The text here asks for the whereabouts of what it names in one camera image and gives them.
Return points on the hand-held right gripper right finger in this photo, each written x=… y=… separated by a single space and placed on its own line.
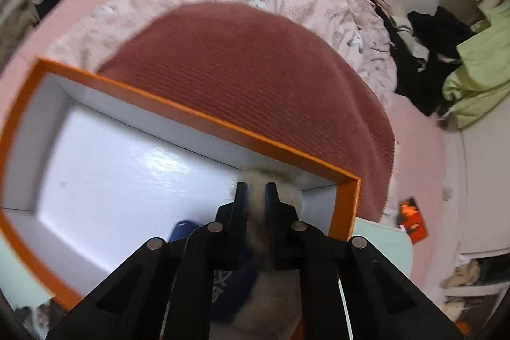
x=273 y=216

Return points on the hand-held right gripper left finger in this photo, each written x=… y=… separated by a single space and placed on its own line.
x=242 y=212

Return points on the beige fur pompom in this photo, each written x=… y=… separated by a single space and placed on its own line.
x=258 y=228

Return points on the orange cardboard box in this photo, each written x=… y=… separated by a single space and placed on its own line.
x=344 y=204

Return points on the blue tin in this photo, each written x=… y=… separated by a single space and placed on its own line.
x=227 y=292

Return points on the red knit blanket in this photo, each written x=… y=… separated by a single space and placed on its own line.
x=259 y=77

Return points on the red packet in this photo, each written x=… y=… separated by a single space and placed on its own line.
x=414 y=222

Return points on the black clothes pile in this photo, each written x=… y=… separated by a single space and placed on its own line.
x=414 y=85

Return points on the beige garment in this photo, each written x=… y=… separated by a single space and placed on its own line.
x=402 y=25

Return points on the green garment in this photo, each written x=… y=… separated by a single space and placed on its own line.
x=478 y=85

